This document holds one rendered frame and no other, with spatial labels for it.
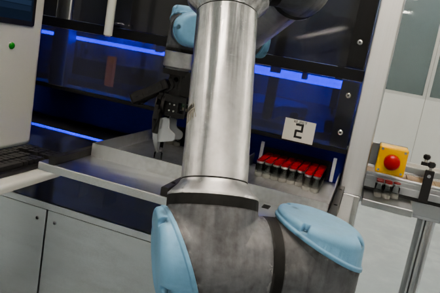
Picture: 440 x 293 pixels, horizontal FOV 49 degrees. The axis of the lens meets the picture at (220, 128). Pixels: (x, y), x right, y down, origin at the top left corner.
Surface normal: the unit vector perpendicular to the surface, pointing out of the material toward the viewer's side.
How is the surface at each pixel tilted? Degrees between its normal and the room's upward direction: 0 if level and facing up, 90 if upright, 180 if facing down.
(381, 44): 90
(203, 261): 71
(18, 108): 90
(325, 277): 87
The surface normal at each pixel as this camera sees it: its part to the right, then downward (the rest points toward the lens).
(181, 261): 0.20, -0.16
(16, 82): 0.93, 0.22
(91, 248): -0.32, 0.11
